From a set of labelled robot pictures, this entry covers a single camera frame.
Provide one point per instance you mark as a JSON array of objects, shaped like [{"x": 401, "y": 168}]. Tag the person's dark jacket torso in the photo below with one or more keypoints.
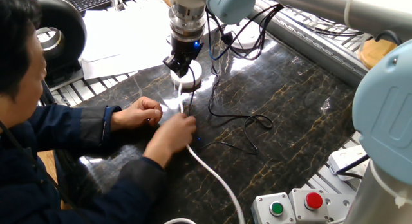
[{"x": 25, "y": 172}]

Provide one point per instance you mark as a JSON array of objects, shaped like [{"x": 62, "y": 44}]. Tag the person's head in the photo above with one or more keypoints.
[{"x": 19, "y": 72}]

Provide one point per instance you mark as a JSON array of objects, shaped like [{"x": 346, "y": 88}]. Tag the person's left forearm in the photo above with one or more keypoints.
[{"x": 80, "y": 127}]

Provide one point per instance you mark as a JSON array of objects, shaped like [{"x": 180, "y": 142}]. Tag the black keyboard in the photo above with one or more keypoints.
[{"x": 96, "y": 0}]

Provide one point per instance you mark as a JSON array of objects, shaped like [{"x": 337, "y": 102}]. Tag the white paper sheet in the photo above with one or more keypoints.
[
  {"x": 128, "y": 24},
  {"x": 128, "y": 61}
]

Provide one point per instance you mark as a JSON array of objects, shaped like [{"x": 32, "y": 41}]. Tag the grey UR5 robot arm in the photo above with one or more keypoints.
[{"x": 380, "y": 121}]

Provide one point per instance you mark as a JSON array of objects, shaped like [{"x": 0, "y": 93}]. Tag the round wooden stand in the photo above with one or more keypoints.
[{"x": 376, "y": 51}]

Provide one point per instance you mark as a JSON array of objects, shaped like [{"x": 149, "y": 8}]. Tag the grey red button box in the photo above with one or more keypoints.
[{"x": 313, "y": 201}]

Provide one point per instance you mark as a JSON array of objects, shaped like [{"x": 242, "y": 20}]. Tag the person's left hand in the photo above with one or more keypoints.
[{"x": 138, "y": 114}]

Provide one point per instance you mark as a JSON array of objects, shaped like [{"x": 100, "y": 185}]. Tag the person's right forearm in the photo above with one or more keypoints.
[{"x": 128, "y": 198}]

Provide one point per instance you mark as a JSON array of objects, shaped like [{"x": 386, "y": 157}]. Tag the round white power socket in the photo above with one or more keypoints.
[{"x": 194, "y": 77}]

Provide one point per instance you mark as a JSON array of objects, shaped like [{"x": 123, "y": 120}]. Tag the white power strip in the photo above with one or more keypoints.
[{"x": 346, "y": 154}]

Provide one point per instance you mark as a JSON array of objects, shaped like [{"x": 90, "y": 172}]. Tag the black round duct fan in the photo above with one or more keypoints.
[{"x": 69, "y": 24}]

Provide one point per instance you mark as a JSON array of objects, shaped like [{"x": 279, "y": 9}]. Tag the black marble pattern mat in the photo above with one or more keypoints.
[{"x": 289, "y": 105}]

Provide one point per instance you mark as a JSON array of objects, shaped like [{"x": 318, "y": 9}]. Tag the silver metal stand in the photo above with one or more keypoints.
[{"x": 117, "y": 2}]

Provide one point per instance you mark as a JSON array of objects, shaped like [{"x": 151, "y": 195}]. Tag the person's right hand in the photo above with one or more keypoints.
[{"x": 170, "y": 137}]

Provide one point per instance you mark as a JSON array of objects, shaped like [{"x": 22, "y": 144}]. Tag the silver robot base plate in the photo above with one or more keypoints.
[{"x": 338, "y": 204}]

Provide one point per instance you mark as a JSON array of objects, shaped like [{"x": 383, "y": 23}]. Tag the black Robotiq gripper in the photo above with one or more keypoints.
[{"x": 185, "y": 50}]

